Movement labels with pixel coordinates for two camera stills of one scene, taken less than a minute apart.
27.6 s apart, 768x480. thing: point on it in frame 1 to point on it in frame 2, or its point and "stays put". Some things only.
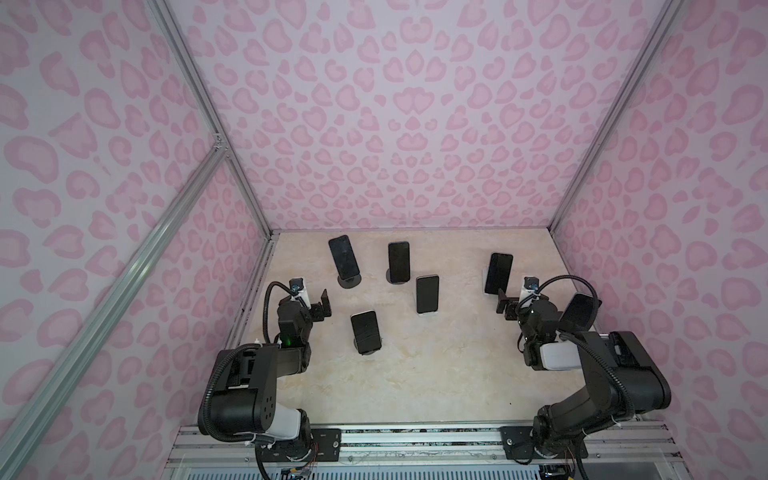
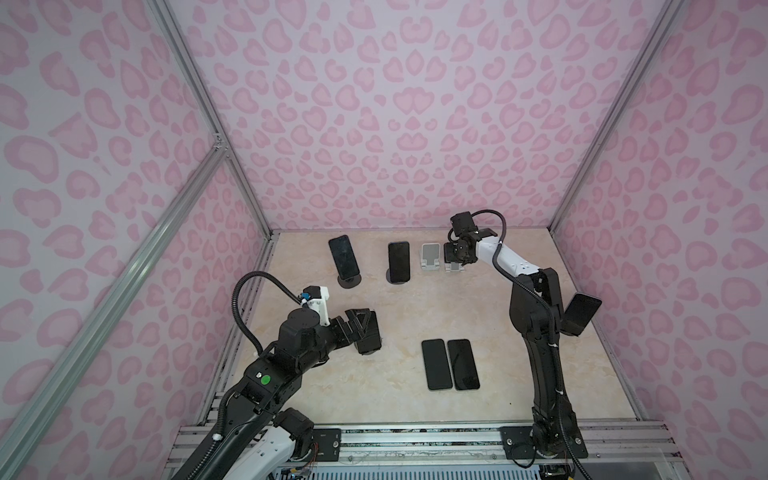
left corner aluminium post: [209, 107] stays put
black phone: [498, 273] to [463, 364]
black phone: [427, 293] to [436, 363]
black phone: [343, 257] stays put
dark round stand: [388, 277] stays put
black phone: [399, 261] stays put
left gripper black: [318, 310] to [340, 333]
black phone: [580, 310] stays put
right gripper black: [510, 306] to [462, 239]
